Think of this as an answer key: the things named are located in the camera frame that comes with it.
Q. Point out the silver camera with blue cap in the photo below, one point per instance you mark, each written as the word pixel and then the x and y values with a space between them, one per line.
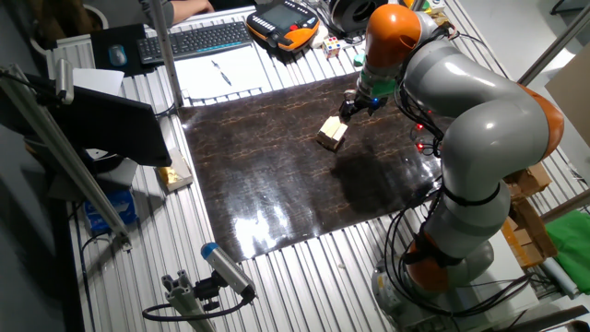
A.
pixel 226 267

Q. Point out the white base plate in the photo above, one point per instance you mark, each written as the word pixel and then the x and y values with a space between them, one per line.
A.
pixel 511 286

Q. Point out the small white paper sheet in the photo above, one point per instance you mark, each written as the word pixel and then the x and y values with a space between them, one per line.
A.
pixel 99 80

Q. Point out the gold and white box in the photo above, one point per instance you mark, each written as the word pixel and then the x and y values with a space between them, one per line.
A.
pixel 175 173

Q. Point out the orange and grey teach pendant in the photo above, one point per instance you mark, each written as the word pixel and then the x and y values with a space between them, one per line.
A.
pixel 282 23

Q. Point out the small green object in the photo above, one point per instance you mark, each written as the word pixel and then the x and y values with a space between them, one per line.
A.
pixel 359 60

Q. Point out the upright aluminium post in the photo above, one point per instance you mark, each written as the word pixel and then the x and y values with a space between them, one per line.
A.
pixel 165 55

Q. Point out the black round spool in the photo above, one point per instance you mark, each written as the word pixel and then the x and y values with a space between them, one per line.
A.
pixel 350 14

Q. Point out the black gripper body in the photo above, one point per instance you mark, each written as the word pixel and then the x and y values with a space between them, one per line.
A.
pixel 364 102

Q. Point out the large white paper sheet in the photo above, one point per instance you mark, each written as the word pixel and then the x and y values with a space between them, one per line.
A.
pixel 244 69

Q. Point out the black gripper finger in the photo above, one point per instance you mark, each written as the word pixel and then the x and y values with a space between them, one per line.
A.
pixel 355 113
pixel 344 114

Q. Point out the dark pen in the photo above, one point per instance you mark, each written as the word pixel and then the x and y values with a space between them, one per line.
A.
pixel 222 74

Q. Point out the black computer keyboard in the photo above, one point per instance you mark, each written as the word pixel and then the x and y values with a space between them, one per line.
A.
pixel 196 40

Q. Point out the blue box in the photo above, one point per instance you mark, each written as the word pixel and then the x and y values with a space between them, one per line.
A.
pixel 117 207

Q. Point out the silver camera on frame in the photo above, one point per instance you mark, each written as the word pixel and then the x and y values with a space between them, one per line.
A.
pixel 64 80

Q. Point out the green cloth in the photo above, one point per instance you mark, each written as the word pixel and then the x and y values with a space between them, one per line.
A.
pixel 571 249

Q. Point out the brass coloured object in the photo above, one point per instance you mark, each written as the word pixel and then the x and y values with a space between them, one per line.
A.
pixel 441 18

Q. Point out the slanted grey frame post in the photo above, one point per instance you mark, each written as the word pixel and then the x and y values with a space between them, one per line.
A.
pixel 553 46

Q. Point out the small cardboard box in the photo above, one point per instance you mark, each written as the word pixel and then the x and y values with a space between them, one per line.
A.
pixel 530 180

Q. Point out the person's forearm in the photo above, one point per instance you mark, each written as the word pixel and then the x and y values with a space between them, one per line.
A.
pixel 180 10

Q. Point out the white rounded object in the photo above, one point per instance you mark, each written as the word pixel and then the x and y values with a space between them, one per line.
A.
pixel 319 38

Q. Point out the green wrist adapter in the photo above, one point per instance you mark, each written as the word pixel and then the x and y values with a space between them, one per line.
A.
pixel 380 85

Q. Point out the grey computer mouse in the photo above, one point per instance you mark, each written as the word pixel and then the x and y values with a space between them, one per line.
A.
pixel 117 55

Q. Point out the beige board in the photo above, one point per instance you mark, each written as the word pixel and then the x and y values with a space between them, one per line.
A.
pixel 571 97

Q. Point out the grey frame bar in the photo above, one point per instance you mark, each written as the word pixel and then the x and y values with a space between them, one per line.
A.
pixel 567 206

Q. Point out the large cardboard box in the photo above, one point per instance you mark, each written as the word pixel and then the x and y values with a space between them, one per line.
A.
pixel 530 235

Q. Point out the rubik's cube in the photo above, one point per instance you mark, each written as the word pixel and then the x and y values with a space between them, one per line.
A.
pixel 331 47

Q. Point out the white roll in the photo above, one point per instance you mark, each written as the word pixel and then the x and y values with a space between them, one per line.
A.
pixel 558 276

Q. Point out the long slanted aluminium profile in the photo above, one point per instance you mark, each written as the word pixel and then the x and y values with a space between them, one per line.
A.
pixel 69 170

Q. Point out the black camera clamp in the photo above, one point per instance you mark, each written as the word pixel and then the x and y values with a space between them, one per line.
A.
pixel 207 290

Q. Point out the short aluminium profile stand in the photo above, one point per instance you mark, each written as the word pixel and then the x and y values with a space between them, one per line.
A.
pixel 184 299

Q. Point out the person's hand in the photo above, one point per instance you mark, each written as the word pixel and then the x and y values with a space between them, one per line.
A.
pixel 203 6

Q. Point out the black flat monitor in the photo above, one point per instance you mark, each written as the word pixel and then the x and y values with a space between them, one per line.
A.
pixel 110 124

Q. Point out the dark marble pattern mat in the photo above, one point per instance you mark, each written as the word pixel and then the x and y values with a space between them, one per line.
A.
pixel 267 175

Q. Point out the white round bin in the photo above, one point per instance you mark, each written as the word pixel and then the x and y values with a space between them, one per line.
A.
pixel 99 14

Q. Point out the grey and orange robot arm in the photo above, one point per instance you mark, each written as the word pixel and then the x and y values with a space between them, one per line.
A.
pixel 479 129

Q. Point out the black mouse pad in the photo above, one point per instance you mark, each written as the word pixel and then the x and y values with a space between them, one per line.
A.
pixel 101 46

